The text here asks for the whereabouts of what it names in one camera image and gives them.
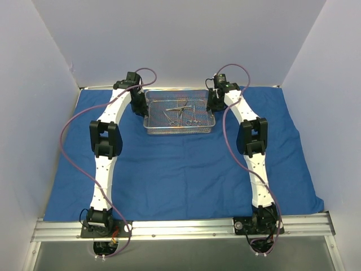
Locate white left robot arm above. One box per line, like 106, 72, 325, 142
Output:
86, 71, 148, 237

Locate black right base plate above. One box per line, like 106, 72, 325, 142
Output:
233, 215, 279, 235

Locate aluminium front rail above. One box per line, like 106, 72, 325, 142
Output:
31, 213, 336, 242

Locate steel surgical scissors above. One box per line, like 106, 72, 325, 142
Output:
163, 111, 180, 126

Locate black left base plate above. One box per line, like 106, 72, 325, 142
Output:
80, 220, 133, 238

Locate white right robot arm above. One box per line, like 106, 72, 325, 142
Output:
207, 73, 279, 233

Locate steel surgical clamp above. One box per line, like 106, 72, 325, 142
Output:
186, 106, 200, 126

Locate steel surgical forceps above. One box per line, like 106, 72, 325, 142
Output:
166, 102, 191, 111

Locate steel mesh instrument tray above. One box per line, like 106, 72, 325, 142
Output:
143, 89, 215, 135

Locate blue surgical cloth wrap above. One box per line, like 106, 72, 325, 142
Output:
44, 87, 324, 222

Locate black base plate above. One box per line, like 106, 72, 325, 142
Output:
80, 220, 133, 238
233, 215, 279, 235

